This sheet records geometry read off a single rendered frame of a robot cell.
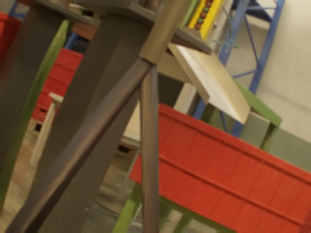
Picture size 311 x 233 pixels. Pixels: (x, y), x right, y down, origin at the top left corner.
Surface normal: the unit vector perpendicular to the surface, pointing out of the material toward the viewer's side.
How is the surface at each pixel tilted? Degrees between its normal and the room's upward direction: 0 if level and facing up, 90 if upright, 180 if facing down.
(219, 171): 90
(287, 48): 90
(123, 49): 90
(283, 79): 90
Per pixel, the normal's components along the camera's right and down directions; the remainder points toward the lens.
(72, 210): 0.59, 0.28
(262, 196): -0.56, -0.25
